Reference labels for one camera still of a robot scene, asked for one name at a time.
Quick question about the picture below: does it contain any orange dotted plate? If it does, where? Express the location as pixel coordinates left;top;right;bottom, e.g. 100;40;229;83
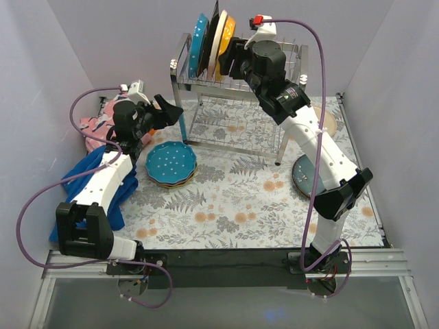
214;16;236;82

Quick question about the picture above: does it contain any blue dotted plate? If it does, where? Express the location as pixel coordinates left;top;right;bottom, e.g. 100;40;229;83
188;13;209;79
145;141;197;185

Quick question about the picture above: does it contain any steel dish rack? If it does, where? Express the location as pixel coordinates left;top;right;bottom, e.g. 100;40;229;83
170;33;289;165

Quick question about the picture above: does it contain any beige plate with sprig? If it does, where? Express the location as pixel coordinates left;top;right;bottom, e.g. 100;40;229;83
313;106;337;137

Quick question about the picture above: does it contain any dark green brown plate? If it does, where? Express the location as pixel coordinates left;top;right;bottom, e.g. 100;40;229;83
292;154;315;199

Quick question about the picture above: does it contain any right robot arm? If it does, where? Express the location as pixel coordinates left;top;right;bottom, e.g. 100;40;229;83
219;37;373;273

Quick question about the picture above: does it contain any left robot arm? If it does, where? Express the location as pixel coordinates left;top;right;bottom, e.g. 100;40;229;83
56;95;183;274

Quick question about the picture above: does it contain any cream white plate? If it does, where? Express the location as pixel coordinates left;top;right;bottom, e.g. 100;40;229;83
206;10;228;81

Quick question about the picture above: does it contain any black square plate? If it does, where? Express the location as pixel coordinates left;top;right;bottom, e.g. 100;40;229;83
196;0;220;77

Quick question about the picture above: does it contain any pink whale pattern cloth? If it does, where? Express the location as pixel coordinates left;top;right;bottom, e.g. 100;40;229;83
80;93;156;153

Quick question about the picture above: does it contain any floral table mat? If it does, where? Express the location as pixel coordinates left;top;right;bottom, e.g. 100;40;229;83
99;95;385;250

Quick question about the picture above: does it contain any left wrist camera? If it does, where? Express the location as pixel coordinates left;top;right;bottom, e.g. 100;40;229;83
119;80;151;105

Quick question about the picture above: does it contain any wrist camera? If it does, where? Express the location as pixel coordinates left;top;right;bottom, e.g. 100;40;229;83
244;14;277;49
119;80;151;105

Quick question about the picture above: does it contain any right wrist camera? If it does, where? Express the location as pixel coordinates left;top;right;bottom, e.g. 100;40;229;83
244;14;277;49

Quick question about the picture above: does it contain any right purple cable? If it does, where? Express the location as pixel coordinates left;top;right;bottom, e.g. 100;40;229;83
262;19;351;301

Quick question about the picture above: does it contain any purple cable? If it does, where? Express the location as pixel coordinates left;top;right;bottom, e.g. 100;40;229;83
15;85;174;308
262;19;351;301

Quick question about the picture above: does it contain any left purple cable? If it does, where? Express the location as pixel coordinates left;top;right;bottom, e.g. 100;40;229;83
15;85;174;308

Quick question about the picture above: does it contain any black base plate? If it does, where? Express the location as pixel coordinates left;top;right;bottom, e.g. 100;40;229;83
106;248;354;291

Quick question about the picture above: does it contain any aluminium frame rail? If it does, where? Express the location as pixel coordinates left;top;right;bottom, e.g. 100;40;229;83
42;248;412;279

